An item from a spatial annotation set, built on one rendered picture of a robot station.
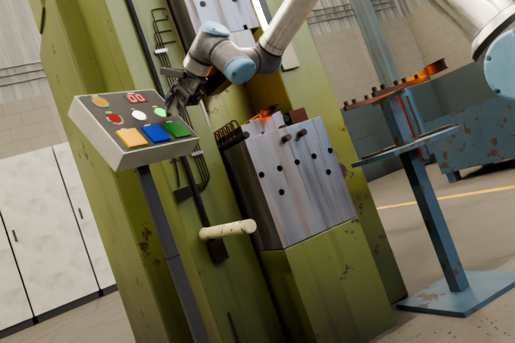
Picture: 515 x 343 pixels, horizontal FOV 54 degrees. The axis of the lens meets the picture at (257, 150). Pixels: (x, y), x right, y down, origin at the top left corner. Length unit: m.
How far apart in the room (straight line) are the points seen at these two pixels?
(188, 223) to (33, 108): 6.16
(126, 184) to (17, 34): 6.14
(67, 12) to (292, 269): 1.60
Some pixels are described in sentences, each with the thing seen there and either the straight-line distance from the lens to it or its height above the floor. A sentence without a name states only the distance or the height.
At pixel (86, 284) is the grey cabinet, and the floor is 0.23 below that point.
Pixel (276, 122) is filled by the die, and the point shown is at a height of 0.95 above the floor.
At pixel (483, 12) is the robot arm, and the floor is 0.91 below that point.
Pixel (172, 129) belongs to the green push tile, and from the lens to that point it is 1.74.
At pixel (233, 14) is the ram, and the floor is 1.44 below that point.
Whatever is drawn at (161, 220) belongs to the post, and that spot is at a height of 0.73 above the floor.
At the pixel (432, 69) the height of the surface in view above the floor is 0.94.
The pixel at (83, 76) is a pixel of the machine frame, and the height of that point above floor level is 1.49.
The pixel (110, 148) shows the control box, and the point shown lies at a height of 0.99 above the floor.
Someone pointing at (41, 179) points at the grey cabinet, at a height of 1.71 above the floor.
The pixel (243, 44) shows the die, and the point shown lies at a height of 1.31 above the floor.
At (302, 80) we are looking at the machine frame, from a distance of 2.40.
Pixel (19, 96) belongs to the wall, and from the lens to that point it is 8.07.
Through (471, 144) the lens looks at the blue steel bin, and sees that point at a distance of 5.66.
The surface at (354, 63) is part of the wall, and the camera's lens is 10.32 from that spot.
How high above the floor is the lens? 0.75
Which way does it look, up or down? 3 degrees up
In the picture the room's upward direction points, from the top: 20 degrees counter-clockwise
